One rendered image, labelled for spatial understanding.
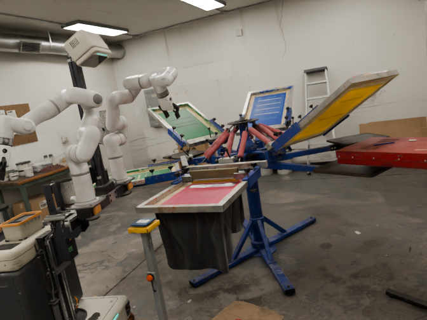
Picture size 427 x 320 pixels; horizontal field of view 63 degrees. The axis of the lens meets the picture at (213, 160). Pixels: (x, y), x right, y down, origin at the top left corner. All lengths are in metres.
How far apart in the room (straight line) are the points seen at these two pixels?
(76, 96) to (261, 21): 5.16
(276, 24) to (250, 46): 0.59
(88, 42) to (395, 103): 5.29
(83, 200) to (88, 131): 0.36
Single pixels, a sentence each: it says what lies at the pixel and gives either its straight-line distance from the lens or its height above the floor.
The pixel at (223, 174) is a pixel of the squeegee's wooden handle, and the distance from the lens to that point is 2.52.
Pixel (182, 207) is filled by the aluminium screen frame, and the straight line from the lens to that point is 2.05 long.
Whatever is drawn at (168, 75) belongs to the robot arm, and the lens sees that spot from 2.03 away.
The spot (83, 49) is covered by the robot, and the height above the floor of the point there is 1.93.
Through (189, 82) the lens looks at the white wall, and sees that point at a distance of 7.13.
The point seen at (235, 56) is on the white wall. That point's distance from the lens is 6.77.
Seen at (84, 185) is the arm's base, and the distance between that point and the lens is 1.94.
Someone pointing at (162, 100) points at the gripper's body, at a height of 1.60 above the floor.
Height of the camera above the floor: 1.58
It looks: 10 degrees down
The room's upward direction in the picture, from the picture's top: 9 degrees counter-clockwise
